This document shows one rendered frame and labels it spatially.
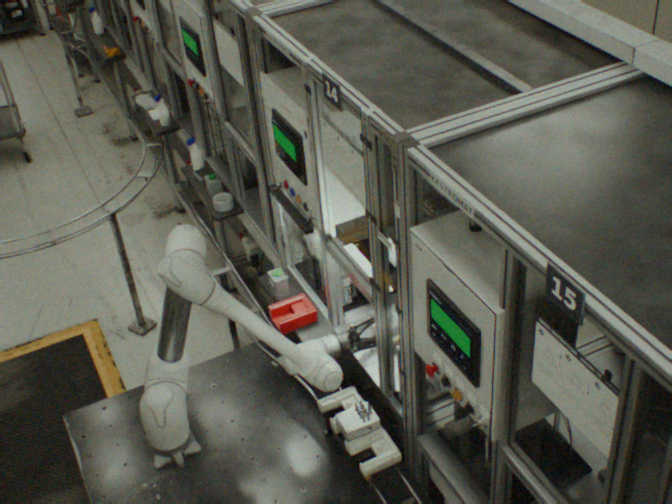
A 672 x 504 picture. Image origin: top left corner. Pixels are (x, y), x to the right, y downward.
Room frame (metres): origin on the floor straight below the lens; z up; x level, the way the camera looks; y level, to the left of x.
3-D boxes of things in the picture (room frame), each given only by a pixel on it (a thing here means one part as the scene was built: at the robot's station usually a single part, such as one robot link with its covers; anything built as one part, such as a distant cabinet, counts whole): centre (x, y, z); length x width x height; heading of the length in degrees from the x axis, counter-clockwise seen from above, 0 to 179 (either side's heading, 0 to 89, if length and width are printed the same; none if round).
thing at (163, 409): (2.27, 0.69, 0.85); 0.18 x 0.16 x 0.22; 3
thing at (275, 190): (2.77, 0.15, 1.37); 0.36 x 0.04 x 0.04; 23
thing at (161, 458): (2.24, 0.68, 0.71); 0.22 x 0.18 x 0.06; 23
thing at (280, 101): (2.82, 0.03, 1.60); 0.42 x 0.29 x 0.46; 23
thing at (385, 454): (2.08, -0.02, 0.84); 0.36 x 0.14 x 0.10; 23
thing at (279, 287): (2.79, 0.24, 0.97); 0.08 x 0.08 x 0.12; 23
